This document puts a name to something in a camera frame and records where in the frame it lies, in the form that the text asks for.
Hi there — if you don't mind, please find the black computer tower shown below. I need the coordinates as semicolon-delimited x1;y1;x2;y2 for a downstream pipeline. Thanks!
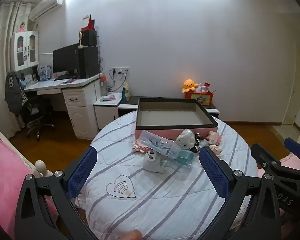
77;46;100;79

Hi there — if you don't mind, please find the person's knee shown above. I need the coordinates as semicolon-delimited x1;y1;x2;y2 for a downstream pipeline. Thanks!
120;230;143;240

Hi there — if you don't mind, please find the white nightstand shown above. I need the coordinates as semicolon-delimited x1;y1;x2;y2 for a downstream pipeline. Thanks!
94;92;125;133

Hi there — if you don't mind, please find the black white low cabinet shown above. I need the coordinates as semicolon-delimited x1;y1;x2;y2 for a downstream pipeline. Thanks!
117;96;220;118

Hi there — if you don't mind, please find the white round device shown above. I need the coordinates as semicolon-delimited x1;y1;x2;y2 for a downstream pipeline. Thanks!
143;150;165;173

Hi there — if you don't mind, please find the black power cable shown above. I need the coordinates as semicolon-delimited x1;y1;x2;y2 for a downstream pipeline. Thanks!
107;70;127;93

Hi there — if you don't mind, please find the red paper bag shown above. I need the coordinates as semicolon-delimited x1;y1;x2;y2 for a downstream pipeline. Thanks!
81;14;95;31

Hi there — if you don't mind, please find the pink white cat block figure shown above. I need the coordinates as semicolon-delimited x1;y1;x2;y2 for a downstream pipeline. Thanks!
206;131;223;145

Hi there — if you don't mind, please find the white air conditioner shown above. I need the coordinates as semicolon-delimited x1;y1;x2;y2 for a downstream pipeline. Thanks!
29;0;65;22

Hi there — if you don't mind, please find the orange octopus plush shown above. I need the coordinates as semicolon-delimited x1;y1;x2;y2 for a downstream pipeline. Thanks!
182;79;198;93

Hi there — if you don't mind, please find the white door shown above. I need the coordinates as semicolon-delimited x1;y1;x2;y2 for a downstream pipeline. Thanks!
282;42;300;144

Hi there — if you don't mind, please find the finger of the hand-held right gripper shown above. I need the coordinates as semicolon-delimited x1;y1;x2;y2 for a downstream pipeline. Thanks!
251;143;300;180
284;137;300;170

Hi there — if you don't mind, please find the white glass-door cabinet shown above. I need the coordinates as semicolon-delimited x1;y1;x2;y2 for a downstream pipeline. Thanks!
10;31;39;72

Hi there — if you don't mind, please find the black office chair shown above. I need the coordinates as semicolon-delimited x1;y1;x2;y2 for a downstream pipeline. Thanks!
20;97;56;142

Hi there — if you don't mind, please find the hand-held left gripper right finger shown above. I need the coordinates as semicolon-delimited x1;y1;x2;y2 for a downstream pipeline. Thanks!
199;145;282;240

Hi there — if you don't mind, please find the white desk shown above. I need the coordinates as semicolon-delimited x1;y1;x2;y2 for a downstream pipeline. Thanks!
24;74;102;139

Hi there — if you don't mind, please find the black computer monitor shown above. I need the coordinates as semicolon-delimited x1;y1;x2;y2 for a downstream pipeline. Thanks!
52;43;80;77

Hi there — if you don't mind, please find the blue white carton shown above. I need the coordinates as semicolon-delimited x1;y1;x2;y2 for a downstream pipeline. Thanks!
39;64;52;80

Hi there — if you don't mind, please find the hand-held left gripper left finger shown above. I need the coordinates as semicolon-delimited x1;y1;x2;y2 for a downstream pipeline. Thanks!
14;146;98;240

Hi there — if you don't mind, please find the white-haired plush doll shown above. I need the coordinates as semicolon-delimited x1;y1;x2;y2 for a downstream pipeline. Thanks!
177;129;198;150

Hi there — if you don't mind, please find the white bed frame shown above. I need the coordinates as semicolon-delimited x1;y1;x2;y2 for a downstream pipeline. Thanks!
0;124;53;180

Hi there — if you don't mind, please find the red toy box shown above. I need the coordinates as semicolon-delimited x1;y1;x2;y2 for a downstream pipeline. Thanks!
185;92;214;107

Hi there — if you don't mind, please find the white wall outlet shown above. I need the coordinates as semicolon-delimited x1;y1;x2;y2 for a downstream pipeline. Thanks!
111;67;130;75

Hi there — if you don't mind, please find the teal container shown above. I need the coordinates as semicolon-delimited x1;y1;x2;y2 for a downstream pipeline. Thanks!
165;149;194;168

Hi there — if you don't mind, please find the yellow blue snack bag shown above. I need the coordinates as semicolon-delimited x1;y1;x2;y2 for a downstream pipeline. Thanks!
122;82;131;102

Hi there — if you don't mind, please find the white plastic bag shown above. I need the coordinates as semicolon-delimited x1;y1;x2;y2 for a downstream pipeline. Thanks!
197;139;211;151

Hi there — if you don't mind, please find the pink blanket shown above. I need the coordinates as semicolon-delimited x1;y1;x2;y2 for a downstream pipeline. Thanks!
0;130;58;230

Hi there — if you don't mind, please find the beige curtain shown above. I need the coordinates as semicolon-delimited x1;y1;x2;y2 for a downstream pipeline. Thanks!
0;1;32;140

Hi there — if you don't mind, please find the black speaker box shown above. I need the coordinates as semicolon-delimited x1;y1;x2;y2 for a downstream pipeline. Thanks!
81;30;97;47

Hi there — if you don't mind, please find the clear bottle red cap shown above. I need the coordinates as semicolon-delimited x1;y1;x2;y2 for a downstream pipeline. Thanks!
100;75;108;97

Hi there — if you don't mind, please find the black beaded accessory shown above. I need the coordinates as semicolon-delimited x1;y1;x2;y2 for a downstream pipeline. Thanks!
191;132;201;153

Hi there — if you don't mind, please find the transparent plastic case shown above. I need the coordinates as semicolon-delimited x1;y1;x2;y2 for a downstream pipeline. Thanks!
136;130;180;159

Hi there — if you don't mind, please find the dark patterned jacket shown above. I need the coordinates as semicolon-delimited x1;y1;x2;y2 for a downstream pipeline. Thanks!
4;70;32;117

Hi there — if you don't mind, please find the pink frilly accessory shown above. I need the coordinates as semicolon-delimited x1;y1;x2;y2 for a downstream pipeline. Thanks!
132;140;149;153

